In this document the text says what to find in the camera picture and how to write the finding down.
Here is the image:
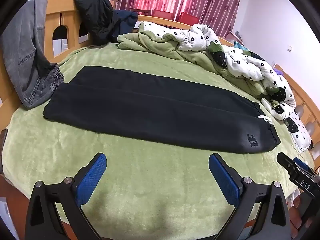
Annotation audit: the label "white flower-print quilt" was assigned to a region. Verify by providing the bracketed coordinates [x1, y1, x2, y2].
[117, 21, 313, 153]

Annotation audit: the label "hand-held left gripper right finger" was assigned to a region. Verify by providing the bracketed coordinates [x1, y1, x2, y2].
[209, 153, 292, 240]

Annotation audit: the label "person's right hand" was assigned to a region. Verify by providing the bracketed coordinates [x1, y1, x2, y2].
[290, 195, 309, 240]

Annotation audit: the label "wooden bed frame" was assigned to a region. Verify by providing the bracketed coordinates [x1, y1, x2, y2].
[0, 0, 320, 240]

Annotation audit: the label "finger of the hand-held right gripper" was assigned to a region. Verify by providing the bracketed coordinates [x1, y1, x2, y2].
[293, 157, 311, 172]
[276, 152, 298, 178]

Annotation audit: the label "green fleece blanket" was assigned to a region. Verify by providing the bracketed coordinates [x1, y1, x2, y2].
[1, 41, 315, 240]

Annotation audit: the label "navy garment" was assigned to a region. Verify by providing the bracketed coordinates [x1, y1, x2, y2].
[107, 10, 139, 43]

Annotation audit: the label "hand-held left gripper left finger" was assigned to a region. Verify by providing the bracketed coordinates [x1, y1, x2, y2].
[24, 152, 107, 240]

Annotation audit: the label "red chair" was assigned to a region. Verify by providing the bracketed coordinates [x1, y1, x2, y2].
[153, 9, 176, 21]
[178, 11, 200, 26]

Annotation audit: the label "black jacket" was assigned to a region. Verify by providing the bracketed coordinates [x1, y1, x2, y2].
[69, 0, 118, 46]

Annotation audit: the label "black pants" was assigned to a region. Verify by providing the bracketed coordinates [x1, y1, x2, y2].
[43, 66, 281, 155]

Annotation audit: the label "grey jeans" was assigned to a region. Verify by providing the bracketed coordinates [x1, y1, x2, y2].
[0, 0, 65, 108]

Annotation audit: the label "red patterned curtain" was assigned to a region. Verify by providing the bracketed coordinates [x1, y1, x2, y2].
[114, 0, 245, 39]

